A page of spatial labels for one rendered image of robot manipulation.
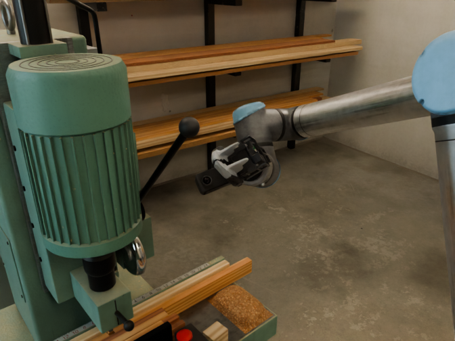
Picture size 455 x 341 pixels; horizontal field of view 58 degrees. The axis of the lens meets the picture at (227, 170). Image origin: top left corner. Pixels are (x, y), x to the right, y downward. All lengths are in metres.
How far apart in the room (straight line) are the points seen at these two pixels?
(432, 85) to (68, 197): 0.56
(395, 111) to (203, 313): 0.62
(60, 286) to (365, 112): 0.74
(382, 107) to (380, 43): 3.30
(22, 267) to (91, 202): 0.36
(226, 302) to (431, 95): 0.64
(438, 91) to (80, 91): 0.50
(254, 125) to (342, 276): 1.73
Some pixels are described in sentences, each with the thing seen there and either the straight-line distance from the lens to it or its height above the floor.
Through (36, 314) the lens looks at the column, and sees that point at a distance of 1.09.
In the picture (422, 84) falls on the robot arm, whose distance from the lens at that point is 0.67.
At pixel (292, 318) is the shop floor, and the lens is 2.33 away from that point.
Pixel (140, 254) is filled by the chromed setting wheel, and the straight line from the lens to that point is 0.99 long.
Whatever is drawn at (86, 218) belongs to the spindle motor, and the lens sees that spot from 0.70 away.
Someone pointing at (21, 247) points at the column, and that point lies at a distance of 0.99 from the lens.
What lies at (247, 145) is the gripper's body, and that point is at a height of 1.31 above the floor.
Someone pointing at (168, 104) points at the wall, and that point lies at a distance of 3.45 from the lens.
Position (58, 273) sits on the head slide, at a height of 1.08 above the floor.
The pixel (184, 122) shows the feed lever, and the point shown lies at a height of 1.41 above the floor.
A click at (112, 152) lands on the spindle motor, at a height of 1.37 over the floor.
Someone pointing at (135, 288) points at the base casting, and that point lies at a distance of 1.28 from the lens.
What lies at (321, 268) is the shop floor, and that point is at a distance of 2.68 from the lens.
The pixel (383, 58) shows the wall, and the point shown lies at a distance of 4.19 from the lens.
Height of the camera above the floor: 1.62
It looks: 25 degrees down
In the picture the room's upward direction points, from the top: straight up
